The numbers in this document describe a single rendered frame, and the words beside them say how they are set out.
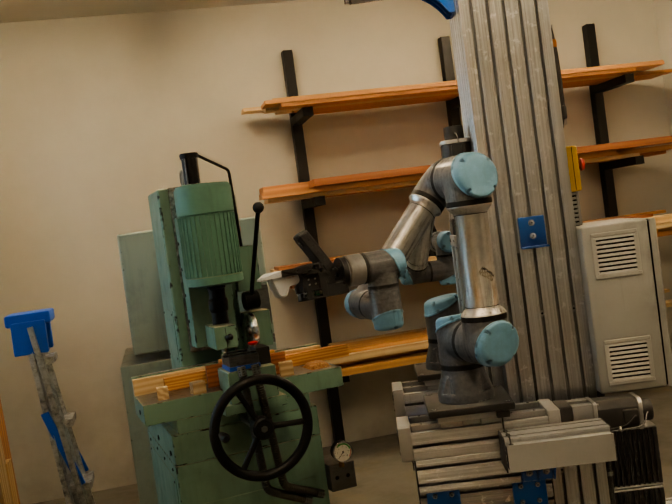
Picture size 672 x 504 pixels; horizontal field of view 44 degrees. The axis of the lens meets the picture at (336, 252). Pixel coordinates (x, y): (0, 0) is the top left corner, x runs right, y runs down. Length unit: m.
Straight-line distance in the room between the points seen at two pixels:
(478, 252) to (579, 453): 0.55
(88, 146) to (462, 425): 3.27
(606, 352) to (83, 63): 3.54
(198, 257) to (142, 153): 2.49
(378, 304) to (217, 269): 0.68
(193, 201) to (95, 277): 2.49
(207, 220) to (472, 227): 0.83
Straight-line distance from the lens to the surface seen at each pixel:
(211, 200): 2.49
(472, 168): 2.06
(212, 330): 2.55
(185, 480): 2.46
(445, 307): 2.69
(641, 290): 2.43
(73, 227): 4.94
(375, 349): 4.64
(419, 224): 2.15
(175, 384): 2.57
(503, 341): 2.09
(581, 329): 2.44
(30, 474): 5.12
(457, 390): 2.22
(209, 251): 2.49
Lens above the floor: 1.33
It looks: 2 degrees down
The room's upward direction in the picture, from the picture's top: 8 degrees counter-clockwise
